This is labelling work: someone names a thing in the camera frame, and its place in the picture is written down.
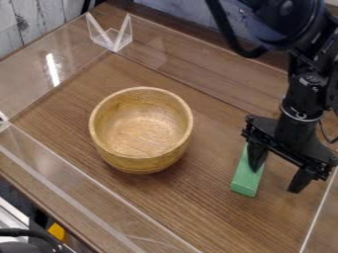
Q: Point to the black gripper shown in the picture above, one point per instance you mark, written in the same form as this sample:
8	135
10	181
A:
291	139

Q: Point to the green rectangular block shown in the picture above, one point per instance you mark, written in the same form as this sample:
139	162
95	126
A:
246	180

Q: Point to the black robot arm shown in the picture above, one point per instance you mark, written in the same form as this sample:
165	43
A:
301	27

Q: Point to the brown wooden bowl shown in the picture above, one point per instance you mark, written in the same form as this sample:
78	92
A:
140	129

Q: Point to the yellow and black device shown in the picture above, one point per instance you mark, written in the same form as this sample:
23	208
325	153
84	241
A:
58	232

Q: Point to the clear acrylic tray wall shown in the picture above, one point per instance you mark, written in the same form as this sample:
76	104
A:
96	216

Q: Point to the clear acrylic corner bracket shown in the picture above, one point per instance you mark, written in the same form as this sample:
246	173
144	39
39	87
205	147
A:
112	39

